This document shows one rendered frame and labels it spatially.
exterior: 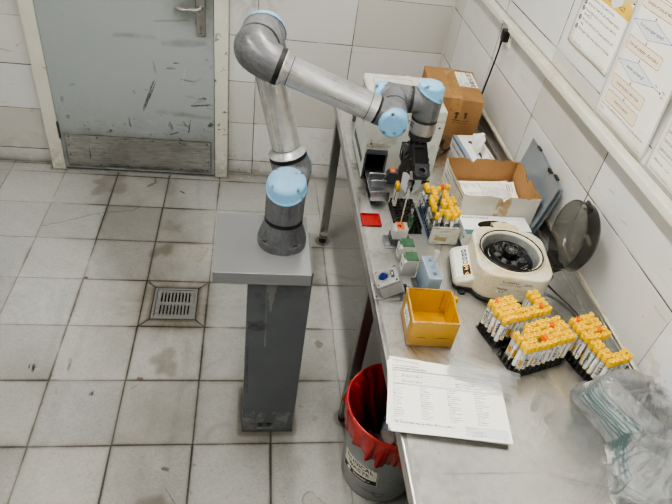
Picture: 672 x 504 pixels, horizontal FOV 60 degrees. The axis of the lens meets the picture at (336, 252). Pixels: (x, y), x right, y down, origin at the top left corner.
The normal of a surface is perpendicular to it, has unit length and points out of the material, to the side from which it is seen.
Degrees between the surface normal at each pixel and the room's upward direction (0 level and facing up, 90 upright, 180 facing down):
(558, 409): 0
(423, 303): 90
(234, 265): 1
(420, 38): 90
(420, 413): 1
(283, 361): 90
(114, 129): 90
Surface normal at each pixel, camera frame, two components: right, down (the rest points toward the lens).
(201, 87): 0.09, 0.66
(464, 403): 0.12, -0.76
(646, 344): -0.99, -0.04
